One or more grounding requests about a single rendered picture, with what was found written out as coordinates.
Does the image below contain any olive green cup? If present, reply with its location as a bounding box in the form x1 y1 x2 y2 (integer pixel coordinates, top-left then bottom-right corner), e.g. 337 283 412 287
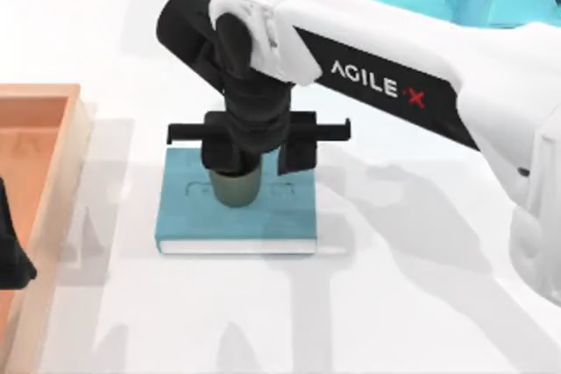
209 162 261 209

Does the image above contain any teal blue book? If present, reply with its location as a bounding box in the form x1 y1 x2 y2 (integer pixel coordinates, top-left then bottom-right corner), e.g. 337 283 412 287
154 147 318 256

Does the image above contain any shallow salmon-coloured box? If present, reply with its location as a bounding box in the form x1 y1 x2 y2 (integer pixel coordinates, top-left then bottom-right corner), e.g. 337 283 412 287
0 83 83 331

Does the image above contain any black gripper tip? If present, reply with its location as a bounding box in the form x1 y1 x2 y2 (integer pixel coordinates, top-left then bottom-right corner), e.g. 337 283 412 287
0 177 38 292

